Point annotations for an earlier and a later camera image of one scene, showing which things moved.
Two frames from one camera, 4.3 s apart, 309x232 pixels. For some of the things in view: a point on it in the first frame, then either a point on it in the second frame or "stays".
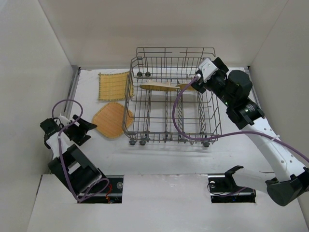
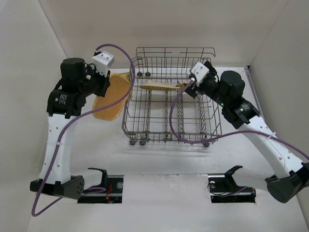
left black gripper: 73,130 -> 105,84
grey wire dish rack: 160,106 stays
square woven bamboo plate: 108,119 -> 119,84
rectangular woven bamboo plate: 112,86 -> 127,76
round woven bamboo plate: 182,86 stays
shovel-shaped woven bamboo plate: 164,86 stays
